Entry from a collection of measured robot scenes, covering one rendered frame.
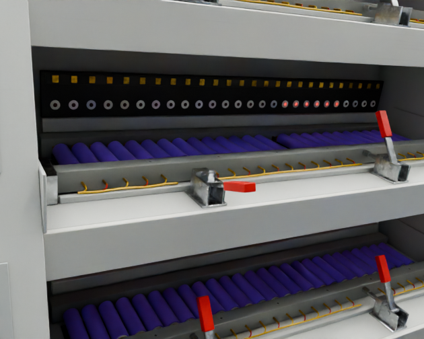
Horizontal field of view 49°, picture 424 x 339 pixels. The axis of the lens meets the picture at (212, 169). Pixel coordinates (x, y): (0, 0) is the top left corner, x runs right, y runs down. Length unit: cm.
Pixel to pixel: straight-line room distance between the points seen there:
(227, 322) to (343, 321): 17
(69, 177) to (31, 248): 9
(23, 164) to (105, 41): 12
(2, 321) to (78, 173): 14
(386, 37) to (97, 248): 40
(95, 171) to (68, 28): 14
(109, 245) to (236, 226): 13
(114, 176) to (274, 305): 27
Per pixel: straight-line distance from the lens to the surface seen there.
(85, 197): 44
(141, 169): 47
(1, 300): 40
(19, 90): 38
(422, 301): 75
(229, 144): 58
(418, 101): 83
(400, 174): 63
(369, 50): 58
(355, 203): 56
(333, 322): 64
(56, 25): 40
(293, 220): 50
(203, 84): 61
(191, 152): 54
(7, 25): 39
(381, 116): 63
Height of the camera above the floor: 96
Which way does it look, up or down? 5 degrees down
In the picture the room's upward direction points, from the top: 2 degrees counter-clockwise
